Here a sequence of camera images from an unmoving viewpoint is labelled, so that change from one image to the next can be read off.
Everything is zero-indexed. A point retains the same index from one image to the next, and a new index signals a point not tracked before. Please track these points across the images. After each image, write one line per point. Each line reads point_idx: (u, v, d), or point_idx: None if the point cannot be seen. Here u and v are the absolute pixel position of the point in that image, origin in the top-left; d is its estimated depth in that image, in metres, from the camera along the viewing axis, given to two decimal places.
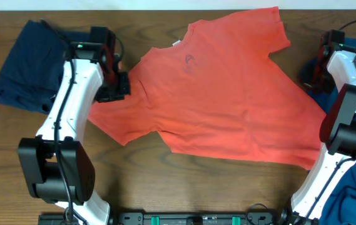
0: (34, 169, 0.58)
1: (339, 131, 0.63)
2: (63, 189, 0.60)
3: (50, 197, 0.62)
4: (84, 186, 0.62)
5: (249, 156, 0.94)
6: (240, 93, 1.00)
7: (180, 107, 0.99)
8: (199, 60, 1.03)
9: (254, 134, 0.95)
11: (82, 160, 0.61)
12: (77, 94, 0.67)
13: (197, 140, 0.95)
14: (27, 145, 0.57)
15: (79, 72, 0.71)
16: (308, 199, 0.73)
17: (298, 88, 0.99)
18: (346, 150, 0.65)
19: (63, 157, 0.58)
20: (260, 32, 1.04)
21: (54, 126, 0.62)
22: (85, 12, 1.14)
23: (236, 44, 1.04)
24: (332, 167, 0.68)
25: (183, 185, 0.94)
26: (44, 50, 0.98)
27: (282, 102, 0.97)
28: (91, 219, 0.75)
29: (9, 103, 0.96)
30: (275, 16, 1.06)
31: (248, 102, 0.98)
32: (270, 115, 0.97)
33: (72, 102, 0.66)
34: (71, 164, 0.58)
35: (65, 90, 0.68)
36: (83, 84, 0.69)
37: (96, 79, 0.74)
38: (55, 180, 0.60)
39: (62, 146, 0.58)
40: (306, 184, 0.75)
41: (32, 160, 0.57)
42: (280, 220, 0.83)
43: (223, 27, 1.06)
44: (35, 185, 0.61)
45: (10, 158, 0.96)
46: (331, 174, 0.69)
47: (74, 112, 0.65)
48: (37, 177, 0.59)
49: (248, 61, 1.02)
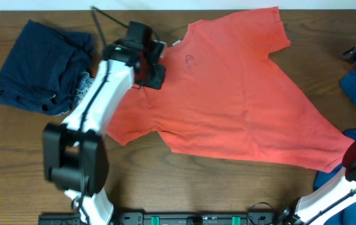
0: (54, 155, 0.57)
1: None
2: (77, 180, 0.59)
3: (62, 184, 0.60)
4: (97, 179, 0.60)
5: (249, 156, 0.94)
6: (239, 94, 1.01)
7: (180, 107, 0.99)
8: (200, 60, 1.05)
9: (254, 134, 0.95)
11: (101, 153, 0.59)
12: (109, 91, 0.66)
13: (197, 140, 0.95)
14: (52, 130, 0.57)
15: (114, 72, 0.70)
16: (312, 210, 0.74)
17: (295, 87, 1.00)
18: None
19: (84, 147, 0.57)
20: (261, 32, 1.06)
21: (81, 117, 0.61)
22: (86, 12, 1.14)
23: (236, 44, 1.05)
24: (345, 192, 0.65)
25: (183, 185, 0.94)
26: (44, 51, 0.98)
27: (281, 102, 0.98)
28: (92, 215, 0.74)
29: (9, 103, 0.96)
30: (276, 15, 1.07)
31: (248, 102, 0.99)
32: (270, 116, 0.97)
33: (102, 98, 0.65)
34: (91, 155, 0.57)
35: (97, 87, 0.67)
36: (116, 83, 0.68)
37: (128, 80, 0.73)
38: (71, 170, 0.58)
39: (86, 136, 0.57)
40: (317, 192, 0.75)
41: (54, 145, 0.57)
42: (281, 217, 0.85)
43: (223, 27, 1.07)
44: (51, 171, 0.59)
45: (10, 158, 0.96)
46: (341, 197, 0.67)
47: (103, 107, 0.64)
48: (55, 163, 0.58)
49: (247, 61, 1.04)
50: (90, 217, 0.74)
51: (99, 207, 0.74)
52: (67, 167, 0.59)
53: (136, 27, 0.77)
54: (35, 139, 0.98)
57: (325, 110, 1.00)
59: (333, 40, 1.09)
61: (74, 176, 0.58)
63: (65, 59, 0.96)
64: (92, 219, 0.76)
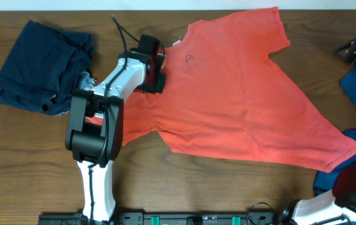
0: (79, 119, 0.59)
1: (352, 196, 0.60)
2: (97, 146, 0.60)
3: (81, 150, 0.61)
4: (116, 145, 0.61)
5: (249, 156, 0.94)
6: (240, 93, 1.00)
7: (180, 107, 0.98)
8: (200, 60, 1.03)
9: (253, 134, 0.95)
11: (121, 119, 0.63)
12: (127, 75, 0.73)
13: (197, 140, 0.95)
14: (81, 93, 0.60)
15: (131, 64, 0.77)
16: (308, 219, 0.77)
17: (294, 86, 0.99)
18: None
19: (109, 110, 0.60)
20: (260, 32, 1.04)
21: (104, 87, 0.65)
22: (86, 12, 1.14)
23: (236, 44, 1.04)
24: (336, 214, 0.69)
25: (183, 185, 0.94)
26: (44, 51, 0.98)
27: (281, 102, 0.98)
28: (98, 201, 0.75)
29: (9, 103, 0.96)
30: (275, 16, 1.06)
31: (248, 102, 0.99)
32: (269, 115, 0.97)
33: (122, 80, 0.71)
34: (114, 117, 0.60)
35: (116, 72, 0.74)
36: (132, 72, 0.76)
37: (141, 76, 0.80)
38: (92, 135, 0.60)
39: (109, 100, 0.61)
40: (315, 202, 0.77)
41: (80, 109, 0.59)
42: (281, 217, 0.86)
43: (223, 26, 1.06)
44: (72, 135, 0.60)
45: (11, 158, 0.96)
46: (333, 217, 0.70)
47: (123, 85, 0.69)
48: (79, 127, 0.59)
49: (248, 61, 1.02)
50: (95, 204, 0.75)
51: (106, 195, 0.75)
52: (89, 134, 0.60)
53: (146, 37, 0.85)
54: (35, 139, 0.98)
57: (325, 110, 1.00)
59: (333, 40, 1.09)
61: (96, 140, 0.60)
63: (65, 59, 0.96)
64: (96, 207, 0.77)
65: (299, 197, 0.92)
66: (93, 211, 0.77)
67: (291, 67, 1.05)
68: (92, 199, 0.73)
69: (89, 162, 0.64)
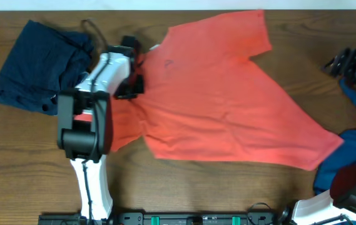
0: (67, 116, 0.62)
1: (351, 195, 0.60)
2: (89, 142, 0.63)
3: (74, 148, 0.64)
4: (106, 140, 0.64)
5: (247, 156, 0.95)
6: (220, 95, 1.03)
7: (177, 109, 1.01)
8: (180, 64, 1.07)
9: (236, 134, 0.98)
11: (109, 114, 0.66)
12: (112, 70, 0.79)
13: (197, 144, 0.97)
14: (67, 92, 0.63)
15: (114, 59, 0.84)
16: (308, 220, 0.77)
17: (275, 86, 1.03)
18: (355, 210, 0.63)
19: (96, 105, 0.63)
20: (242, 35, 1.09)
21: (91, 83, 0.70)
22: (86, 12, 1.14)
23: (215, 48, 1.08)
24: (336, 214, 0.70)
25: (183, 185, 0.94)
26: (45, 51, 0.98)
27: (263, 103, 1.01)
28: (96, 199, 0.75)
29: (9, 103, 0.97)
30: (259, 19, 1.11)
31: (228, 104, 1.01)
32: (252, 115, 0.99)
33: (107, 74, 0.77)
34: (102, 112, 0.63)
35: (100, 68, 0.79)
36: (116, 66, 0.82)
37: (124, 69, 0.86)
38: (83, 132, 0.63)
39: (97, 95, 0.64)
40: (313, 203, 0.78)
41: (67, 107, 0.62)
42: (281, 218, 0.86)
43: (203, 32, 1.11)
44: (63, 134, 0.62)
45: (11, 158, 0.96)
46: (332, 217, 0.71)
47: (108, 79, 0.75)
48: (69, 125, 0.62)
49: (227, 63, 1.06)
50: (92, 202, 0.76)
51: (103, 194, 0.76)
52: (79, 130, 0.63)
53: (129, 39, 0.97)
54: (35, 139, 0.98)
57: (324, 110, 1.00)
59: (332, 40, 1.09)
61: (86, 137, 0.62)
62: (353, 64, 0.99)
63: (65, 59, 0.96)
64: (94, 205, 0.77)
65: (300, 197, 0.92)
66: (91, 210, 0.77)
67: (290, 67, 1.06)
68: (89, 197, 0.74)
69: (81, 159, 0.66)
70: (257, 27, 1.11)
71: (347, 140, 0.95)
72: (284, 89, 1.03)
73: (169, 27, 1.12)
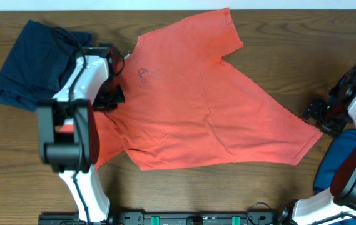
0: (49, 129, 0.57)
1: (355, 188, 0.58)
2: (74, 153, 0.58)
3: (59, 162, 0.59)
4: (92, 149, 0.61)
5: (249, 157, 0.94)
6: (200, 98, 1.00)
7: (175, 107, 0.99)
8: (155, 72, 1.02)
9: (219, 136, 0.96)
11: (92, 121, 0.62)
12: (89, 74, 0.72)
13: (197, 144, 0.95)
14: (45, 102, 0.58)
15: (91, 62, 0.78)
16: (308, 220, 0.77)
17: (254, 85, 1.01)
18: (355, 207, 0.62)
19: (77, 114, 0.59)
20: (212, 36, 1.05)
21: (68, 92, 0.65)
22: (86, 12, 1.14)
23: (189, 52, 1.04)
24: (336, 212, 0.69)
25: (182, 185, 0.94)
26: (45, 50, 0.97)
27: (243, 102, 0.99)
28: (91, 205, 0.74)
29: (9, 102, 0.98)
30: (228, 17, 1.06)
31: (209, 105, 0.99)
32: (231, 115, 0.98)
33: (84, 79, 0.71)
34: (85, 120, 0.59)
35: (78, 72, 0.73)
36: (93, 69, 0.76)
37: (104, 70, 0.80)
38: (67, 144, 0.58)
39: (77, 103, 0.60)
40: (313, 202, 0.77)
41: (47, 119, 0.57)
42: (281, 219, 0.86)
43: (174, 34, 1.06)
44: (45, 149, 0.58)
45: (10, 158, 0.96)
46: (332, 215, 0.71)
47: (86, 84, 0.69)
48: (50, 139, 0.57)
49: (206, 70, 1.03)
50: (88, 207, 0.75)
51: (98, 197, 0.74)
52: (63, 143, 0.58)
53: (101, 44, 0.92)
54: (35, 139, 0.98)
57: None
59: (332, 40, 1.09)
61: (71, 149, 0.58)
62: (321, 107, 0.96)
63: (65, 59, 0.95)
64: (91, 210, 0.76)
65: (299, 197, 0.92)
66: (89, 215, 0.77)
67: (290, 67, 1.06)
68: (84, 204, 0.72)
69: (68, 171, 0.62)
70: (257, 27, 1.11)
71: (346, 140, 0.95)
72: (283, 89, 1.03)
73: (138, 35, 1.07)
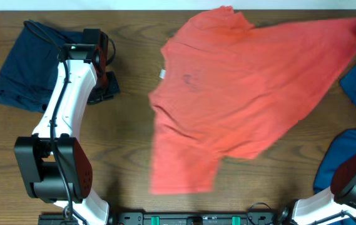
0: (31, 168, 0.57)
1: (355, 187, 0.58)
2: (62, 189, 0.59)
3: (47, 196, 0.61)
4: (82, 184, 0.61)
5: (255, 155, 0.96)
6: (201, 99, 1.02)
7: (176, 108, 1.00)
8: (197, 74, 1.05)
9: (219, 136, 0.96)
11: (79, 156, 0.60)
12: (73, 92, 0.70)
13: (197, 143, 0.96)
14: (24, 144, 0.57)
15: (73, 72, 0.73)
16: (308, 219, 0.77)
17: (254, 85, 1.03)
18: (355, 205, 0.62)
19: (60, 154, 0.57)
20: (218, 30, 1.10)
21: (50, 124, 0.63)
22: (85, 12, 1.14)
23: (196, 47, 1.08)
24: (336, 210, 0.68)
25: (182, 185, 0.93)
26: (45, 52, 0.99)
27: (243, 103, 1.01)
28: (89, 218, 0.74)
29: (9, 103, 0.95)
30: (229, 14, 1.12)
31: (209, 105, 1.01)
32: (231, 116, 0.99)
33: (67, 101, 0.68)
34: (68, 159, 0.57)
35: (60, 90, 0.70)
36: (77, 83, 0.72)
37: (91, 77, 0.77)
38: (53, 180, 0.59)
39: (59, 142, 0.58)
40: (312, 202, 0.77)
41: (30, 159, 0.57)
42: (280, 218, 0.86)
43: (181, 31, 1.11)
44: (33, 185, 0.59)
45: (10, 157, 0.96)
46: (333, 214, 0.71)
47: (69, 110, 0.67)
48: (35, 176, 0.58)
49: (209, 68, 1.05)
50: (87, 220, 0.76)
51: (96, 210, 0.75)
52: (49, 178, 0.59)
53: (90, 30, 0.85)
54: None
57: (325, 110, 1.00)
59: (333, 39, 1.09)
61: (57, 184, 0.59)
62: None
63: None
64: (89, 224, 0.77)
65: (299, 197, 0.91)
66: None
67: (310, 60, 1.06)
68: (82, 217, 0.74)
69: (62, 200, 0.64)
70: (257, 26, 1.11)
71: (348, 140, 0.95)
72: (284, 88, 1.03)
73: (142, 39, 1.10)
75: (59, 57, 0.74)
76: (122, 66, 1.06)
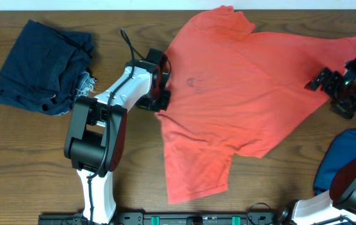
0: (79, 127, 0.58)
1: (355, 192, 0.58)
2: (97, 156, 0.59)
3: (81, 159, 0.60)
4: (115, 157, 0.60)
5: (255, 155, 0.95)
6: (201, 100, 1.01)
7: (176, 109, 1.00)
8: (200, 74, 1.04)
9: (220, 136, 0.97)
11: (122, 130, 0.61)
12: (133, 85, 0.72)
13: (195, 142, 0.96)
14: (82, 102, 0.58)
15: (137, 73, 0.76)
16: (308, 220, 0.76)
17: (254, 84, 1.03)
18: (354, 210, 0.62)
19: (111, 120, 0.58)
20: (219, 29, 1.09)
21: (109, 95, 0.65)
22: (86, 12, 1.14)
23: (197, 48, 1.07)
24: (336, 215, 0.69)
25: (183, 187, 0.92)
26: (44, 51, 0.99)
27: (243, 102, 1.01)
28: (97, 206, 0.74)
29: (9, 103, 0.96)
30: (230, 13, 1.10)
31: (210, 105, 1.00)
32: (231, 116, 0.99)
33: (127, 89, 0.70)
34: (116, 128, 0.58)
35: (122, 80, 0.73)
36: (138, 81, 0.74)
37: (146, 85, 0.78)
38: (93, 145, 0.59)
39: (112, 109, 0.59)
40: (313, 204, 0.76)
41: (81, 117, 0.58)
42: (280, 218, 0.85)
43: (184, 32, 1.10)
44: (72, 144, 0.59)
45: (11, 158, 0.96)
46: (332, 218, 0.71)
47: (127, 94, 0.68)
48: (79, 135, 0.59)
49: (211, 68, 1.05)
50: (94, 207, 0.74)
51: (106, 199, 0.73)
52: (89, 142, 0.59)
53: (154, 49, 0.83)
54: (35, 139, 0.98)
57: (325, 111, 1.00)
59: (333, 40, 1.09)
61: (94, 151, 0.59)
62: (333, 83, 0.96)
63: (65, 59, 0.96)
64: (96, 212, 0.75)
65: (299, 197, 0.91)
66: (92, 216, 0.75)
67: (316, 63, 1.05)
68: (91, 203, 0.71)
69: (88, 170, 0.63)
70: (257, 26, 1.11)
71: (348, 140, 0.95)
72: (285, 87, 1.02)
73: (142, 39, 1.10)
75: (127, 62, 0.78)
76: (122, 66, 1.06)
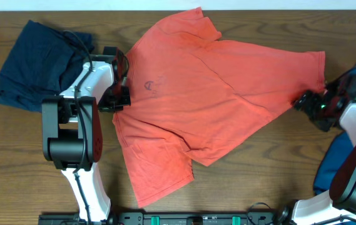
0: (52, 125, 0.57)
1: (355, 192, 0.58)
2: (79, 150, 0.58)
3: (62, 158, 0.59)
4: (96, 147, 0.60)
5: (202, 162, 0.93)
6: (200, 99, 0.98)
7: None
8: (159, 79, 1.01)
9: None
11: (96, 119, 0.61)
12: (95, 76, 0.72)
13: (156, 143, 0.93)
14: (49, 100, 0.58)
15: (97, 66, 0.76)
16: (308, 220, 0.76)
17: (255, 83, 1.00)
18: (353, 210, 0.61)
19: (82, 110, 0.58)
20: (199, 32, 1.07)
21: (74, 89, 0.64)
22: (86, 13, 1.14)
23: (173, 50, 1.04)
24: (336, 215, 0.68)
25: (149, 189, 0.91)
26: (44, 50, 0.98)
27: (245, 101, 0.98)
28: (92, 205, 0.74)
29: (9, 102, 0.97)
30: (199, 15, 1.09)
31: None
32: None
33: (89, 81, 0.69)
34: (89, 117, 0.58)
35: (82, 74, 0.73)
36: (99, 72, 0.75)
37: (109, 77, 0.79)
38: (71, 141, 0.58)
39: (80, 100, 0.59)
40: (313, 202, 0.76)
41: (52, 116, 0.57)
42: (280, 218, 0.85)
43: (155, 35, 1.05)
44: (49, 145, 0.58)
45: (10, 158, 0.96)
46: (332, 218, 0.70)
47: (91, 85, 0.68)
48: (55, 135, 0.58)
49: (211, 67, 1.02)
50: (89, 206, 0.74)
51: (99, 195, 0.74)
52: (66, 139, 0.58)
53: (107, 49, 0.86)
54: (35, 139, 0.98)
57: None
59: (332, 40, 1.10)
61: (74, 145, 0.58)
62: (313, 103, 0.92)
63: (66, 59, 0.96)
64: (92, 210, 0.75)
65: (298, 197, 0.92)
66: (89, 215, 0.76)
67: (316, 62, 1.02)
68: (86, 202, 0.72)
69: (72, 167, 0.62)
70: (256, 27, 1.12)
71: (347, 140, 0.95)
72: None
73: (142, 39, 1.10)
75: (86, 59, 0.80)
76: None
